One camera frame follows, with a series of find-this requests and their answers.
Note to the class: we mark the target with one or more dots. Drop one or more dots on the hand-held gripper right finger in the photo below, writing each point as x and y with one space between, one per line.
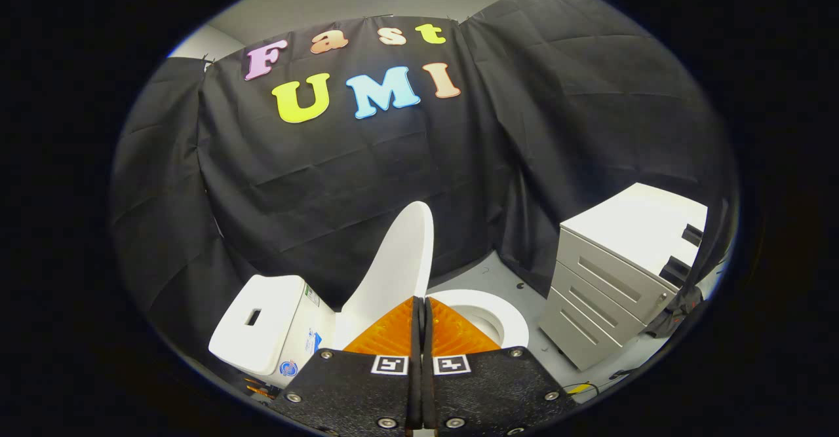
491 391

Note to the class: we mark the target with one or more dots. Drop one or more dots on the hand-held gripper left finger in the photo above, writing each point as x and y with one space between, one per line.
354 391

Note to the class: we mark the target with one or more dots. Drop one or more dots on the white toilet lid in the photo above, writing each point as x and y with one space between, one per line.
400 260

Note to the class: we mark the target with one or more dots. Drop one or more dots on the white toilet bowl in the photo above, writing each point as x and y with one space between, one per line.
512 319

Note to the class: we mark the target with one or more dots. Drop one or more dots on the white toilet tank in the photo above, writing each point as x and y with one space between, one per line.
262 319

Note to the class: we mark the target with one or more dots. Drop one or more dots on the yellow black striped tape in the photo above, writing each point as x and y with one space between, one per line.
580 388

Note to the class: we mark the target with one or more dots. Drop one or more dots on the grey drawer cabinet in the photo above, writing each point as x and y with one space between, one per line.
616 273

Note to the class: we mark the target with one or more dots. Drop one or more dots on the dark cloth bag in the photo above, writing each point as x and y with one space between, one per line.
675 312

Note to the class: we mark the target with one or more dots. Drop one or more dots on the black backdrop cloth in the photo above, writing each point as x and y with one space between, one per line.
328 181

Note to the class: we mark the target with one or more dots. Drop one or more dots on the small black box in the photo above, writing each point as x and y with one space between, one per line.
675 272
693 234

